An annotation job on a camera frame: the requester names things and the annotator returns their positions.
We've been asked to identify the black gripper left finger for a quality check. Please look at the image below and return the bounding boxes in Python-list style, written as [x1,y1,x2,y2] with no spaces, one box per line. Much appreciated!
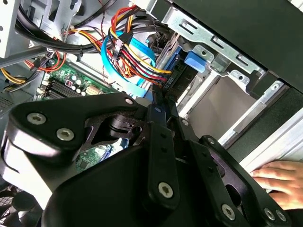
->
[0,86,184,211]

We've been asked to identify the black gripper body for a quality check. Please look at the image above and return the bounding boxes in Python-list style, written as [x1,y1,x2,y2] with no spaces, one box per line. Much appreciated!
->
[42,144,248,227]

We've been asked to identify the hard disk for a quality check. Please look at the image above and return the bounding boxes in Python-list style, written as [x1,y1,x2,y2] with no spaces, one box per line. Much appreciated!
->
[160,33,211,94]

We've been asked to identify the person bare hand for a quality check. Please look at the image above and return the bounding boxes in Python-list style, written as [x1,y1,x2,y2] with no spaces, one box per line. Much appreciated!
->
[250,160,303,211]

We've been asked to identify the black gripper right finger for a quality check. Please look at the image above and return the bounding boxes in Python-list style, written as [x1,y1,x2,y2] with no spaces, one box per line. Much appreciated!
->
[165,91,293,227]

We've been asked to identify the orange red power wire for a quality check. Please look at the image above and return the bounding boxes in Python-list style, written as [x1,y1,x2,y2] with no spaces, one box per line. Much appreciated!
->
[107,6,177,95]

